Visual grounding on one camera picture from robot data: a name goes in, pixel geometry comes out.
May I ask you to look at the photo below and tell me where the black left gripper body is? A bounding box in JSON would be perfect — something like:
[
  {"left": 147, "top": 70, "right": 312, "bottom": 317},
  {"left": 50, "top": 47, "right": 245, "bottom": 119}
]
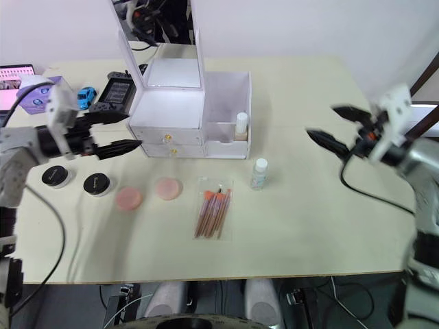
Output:
[{"left": 65, "top": 114, "right": 101, "bottom": 158}]

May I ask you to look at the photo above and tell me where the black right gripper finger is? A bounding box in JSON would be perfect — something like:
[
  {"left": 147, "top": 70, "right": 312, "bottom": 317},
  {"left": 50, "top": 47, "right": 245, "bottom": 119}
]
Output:
[
  {"left": 331, "top": 105, "right": 371, "bottom": 125},
  {"left": 305, "top": 128, "right": 355, "bottom": 160}
]

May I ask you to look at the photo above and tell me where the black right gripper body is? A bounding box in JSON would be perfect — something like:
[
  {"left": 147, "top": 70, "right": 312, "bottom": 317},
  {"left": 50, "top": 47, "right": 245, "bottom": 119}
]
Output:
[{"left": 353, "top": 110, "right": 390, "bottom": 158}]

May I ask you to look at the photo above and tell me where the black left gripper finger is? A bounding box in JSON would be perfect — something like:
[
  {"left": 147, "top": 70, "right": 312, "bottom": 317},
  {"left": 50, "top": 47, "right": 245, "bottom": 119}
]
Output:
[
  {"left": 84, "top": 111, "right": 131, "bottom": 127},
  {"left": 92, "top": 139, "right": 143, "bottom": 160}
]

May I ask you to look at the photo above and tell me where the white drawer with gold knob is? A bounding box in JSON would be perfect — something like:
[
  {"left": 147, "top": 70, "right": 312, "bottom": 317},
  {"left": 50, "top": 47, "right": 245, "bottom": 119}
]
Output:
[
  {"left": 129, "top": 127, "right": 204, "bottom": 147},
  {"left": 141, "top": 143, "right": 206, "bottom": 158}
]

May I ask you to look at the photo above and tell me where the black round compact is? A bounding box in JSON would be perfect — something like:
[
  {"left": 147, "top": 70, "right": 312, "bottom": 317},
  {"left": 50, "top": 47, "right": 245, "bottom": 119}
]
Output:
[
  {"left": 82, "top": 173, "right": 113, "bottom": 198},
  {"left": 41, "top": 164, "right": 75, "bottom": 189}
]

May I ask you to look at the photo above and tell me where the pink round makeup sponge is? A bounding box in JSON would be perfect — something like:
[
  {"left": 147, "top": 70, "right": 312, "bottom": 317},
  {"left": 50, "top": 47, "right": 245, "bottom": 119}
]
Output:
[
  {"left": 154, "top": 176, "right": 184, "bottom": 200},
  {"left": 115, "top": 186, "right": 143, "bottom": 211}
]

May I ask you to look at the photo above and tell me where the clear bottle with white cap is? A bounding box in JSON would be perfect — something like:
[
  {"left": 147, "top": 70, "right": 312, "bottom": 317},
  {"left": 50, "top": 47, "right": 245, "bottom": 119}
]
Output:
[{"left": 251, "top": 158, "right": 268, "bottom": 191}]

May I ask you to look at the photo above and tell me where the pink brush set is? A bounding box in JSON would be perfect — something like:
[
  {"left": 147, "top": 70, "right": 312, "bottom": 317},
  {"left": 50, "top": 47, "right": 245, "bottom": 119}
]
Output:
[{"left": 191, "top": 176, "right": 236, "bottom": 241}]

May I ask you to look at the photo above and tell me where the white makeup organizer with mirror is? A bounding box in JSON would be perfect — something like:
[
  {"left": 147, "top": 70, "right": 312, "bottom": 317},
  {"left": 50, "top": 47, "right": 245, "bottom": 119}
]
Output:
[{"left": 109, "top": 0, "right": 253, "bottom": 161}]

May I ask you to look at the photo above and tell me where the black handheld game console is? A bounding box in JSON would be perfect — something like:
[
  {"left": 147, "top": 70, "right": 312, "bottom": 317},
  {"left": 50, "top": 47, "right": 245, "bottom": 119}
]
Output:
[{"left": 89, "top": 71, "right": 135, "bottom": 114}]

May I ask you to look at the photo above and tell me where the blue toy car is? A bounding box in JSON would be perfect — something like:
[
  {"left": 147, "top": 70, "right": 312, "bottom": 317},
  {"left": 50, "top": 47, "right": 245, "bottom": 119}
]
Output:
[{"left": 77, "top": 87, "right": 97, "bottom": 110}]

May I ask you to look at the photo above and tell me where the purple tissue box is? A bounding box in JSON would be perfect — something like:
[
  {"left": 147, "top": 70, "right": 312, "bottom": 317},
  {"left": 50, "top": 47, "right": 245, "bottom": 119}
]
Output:
[{"left": 16, "top": 75, "right": 75, "bottom": 116}]

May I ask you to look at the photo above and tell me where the tablet with pink screen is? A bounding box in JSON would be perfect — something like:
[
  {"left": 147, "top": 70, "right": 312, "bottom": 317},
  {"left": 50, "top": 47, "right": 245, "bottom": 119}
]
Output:
[{"left": 0, "top": 64, "right": 36, "bottom": 112}]

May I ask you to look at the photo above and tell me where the beige bottle with white cap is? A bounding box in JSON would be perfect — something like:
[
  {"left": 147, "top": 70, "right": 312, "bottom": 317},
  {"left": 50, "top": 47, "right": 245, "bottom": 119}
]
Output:
[{"left": 234, "top": 112, "right": 249, "bottom": 141}]

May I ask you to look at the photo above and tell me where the grey rounded shape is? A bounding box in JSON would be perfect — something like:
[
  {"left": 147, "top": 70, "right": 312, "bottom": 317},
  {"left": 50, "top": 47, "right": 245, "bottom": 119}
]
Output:
[
  {"left": 143, "top": 280, "right": 188, "bottom": 319},
  {"left": 245, "top": 279, "right": 281, "bottom": 326}
]

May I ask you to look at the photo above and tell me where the dark round base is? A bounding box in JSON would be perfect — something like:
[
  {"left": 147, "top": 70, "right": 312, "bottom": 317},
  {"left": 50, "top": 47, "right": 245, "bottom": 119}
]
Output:
[{"left": 116, "top": 313, "right": 275, "bottom": 329}]

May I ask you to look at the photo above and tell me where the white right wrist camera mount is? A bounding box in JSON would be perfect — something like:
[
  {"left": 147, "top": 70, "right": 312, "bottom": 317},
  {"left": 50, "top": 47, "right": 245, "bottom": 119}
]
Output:
[{"left": 370, "top": 83, "right": 412, "bottom": 162}]

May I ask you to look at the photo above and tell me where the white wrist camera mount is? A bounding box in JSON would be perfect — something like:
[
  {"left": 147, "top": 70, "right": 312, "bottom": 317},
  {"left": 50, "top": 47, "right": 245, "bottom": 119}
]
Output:
[
  {"left": 370, "top": 83, "right": 412, "bottom": 162},
  {"left": 19, "top": 75, "right": 80, "bottom": 161}
]

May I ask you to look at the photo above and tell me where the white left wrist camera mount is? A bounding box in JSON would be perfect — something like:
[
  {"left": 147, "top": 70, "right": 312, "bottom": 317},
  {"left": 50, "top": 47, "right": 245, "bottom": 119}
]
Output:
[{"left": 19, "top": 75, "right": 80, "bottom": 161}]

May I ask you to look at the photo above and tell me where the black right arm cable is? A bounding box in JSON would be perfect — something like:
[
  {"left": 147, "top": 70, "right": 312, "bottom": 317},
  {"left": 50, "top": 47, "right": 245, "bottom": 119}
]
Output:
[{"left": 339, "top": 154, "right": 416, "bottom": 215}]

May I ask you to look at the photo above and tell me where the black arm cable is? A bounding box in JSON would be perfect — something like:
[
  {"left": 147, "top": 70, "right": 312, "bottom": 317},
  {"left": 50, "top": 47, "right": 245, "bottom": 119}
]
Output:
[
  {"left": 339, "top": 154, "right": 416, "bottom": 215},
  {"left": 0, "top": 84, "right": 67, "bottom": 318}
]

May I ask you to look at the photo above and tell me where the dark stand frame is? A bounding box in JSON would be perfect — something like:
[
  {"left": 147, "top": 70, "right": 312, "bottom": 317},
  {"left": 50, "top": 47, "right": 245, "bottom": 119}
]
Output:
[{"left": 410, "top": 51, "right": 439, "bottom": 138}]

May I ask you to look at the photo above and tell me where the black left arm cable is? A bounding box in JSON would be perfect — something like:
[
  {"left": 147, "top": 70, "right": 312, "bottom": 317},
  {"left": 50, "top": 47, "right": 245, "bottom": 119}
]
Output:
[{"left": 0, "top": 84, "right": 67, "bottom": 318}]

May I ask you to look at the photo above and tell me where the thin white wire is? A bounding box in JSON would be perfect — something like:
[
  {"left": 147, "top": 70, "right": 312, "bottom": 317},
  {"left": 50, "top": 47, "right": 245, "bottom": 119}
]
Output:
[{"left": 330, "top": 276, "right": 370, "bottom": 329}]

